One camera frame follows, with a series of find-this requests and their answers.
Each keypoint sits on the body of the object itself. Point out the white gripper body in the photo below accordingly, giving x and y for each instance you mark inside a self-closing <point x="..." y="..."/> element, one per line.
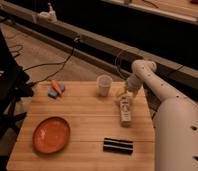
<point x="133" y="84"/>

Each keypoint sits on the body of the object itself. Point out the white lotion bottle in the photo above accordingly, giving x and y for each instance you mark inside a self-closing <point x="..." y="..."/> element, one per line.
<point x="125" y="112"/>

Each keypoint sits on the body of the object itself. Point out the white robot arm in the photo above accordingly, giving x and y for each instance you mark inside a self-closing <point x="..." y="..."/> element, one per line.
<point x="176" y="122"/>

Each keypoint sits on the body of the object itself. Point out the clear plastic cup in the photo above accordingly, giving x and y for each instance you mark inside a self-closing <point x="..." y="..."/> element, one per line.
<point x="104" y="84"/>

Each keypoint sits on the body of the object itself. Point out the black striped box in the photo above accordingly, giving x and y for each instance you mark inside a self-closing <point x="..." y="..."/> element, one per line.
<point x="119" y="146"/>

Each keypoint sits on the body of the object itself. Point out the orange carrot toy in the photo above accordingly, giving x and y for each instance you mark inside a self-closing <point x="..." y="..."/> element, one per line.
<point x="56" y="87"/>

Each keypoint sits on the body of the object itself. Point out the blue sponge block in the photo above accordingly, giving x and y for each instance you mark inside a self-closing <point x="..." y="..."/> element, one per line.
<point x="52" y="92"/>

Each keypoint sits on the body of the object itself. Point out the orange plate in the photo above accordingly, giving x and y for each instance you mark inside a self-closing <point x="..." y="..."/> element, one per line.
<point x="51" y="135"/>

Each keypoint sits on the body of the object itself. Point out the long metal rail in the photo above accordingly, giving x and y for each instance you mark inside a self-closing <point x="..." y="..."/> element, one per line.
<point x="186" y="75"/>

